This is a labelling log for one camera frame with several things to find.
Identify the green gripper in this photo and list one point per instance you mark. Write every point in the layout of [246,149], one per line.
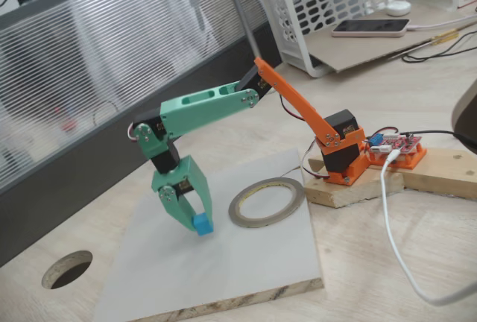
[191,177]

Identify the blue cube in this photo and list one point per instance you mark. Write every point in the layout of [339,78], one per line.
[203,227]

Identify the green orange robot arm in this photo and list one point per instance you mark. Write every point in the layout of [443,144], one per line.
[208,107]

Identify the grey white board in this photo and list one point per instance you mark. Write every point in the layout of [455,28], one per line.
[186,273]

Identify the wooden base block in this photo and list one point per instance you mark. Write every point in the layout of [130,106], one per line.
[354,195]

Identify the ribbed glass desk partition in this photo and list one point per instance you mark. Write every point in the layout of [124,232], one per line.
[112,38]

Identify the red controller board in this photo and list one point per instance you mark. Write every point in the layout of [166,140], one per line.
[406,145]

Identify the orange board holder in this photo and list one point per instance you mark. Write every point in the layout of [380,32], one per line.
[413,160]

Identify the cardboard sheet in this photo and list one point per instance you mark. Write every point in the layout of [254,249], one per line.
[372,50]

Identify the smartphone with pink case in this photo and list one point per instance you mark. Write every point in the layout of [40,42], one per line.
[372,27]

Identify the light wooden plank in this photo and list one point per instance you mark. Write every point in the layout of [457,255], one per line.
[447,176]

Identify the white earbuds case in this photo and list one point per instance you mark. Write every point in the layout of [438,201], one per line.
[398,9]

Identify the yellow screwdriver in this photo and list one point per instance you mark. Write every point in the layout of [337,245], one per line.
[443,37]

